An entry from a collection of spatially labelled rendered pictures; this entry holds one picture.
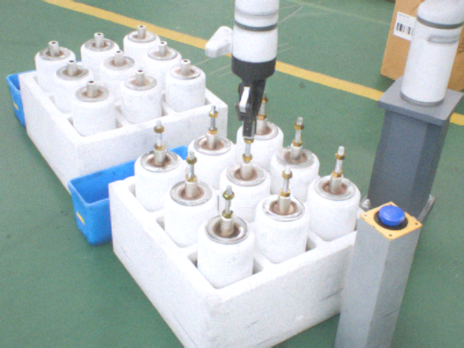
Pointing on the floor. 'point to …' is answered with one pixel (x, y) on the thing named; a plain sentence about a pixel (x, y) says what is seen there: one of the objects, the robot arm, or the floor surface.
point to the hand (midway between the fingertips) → (249, 126)
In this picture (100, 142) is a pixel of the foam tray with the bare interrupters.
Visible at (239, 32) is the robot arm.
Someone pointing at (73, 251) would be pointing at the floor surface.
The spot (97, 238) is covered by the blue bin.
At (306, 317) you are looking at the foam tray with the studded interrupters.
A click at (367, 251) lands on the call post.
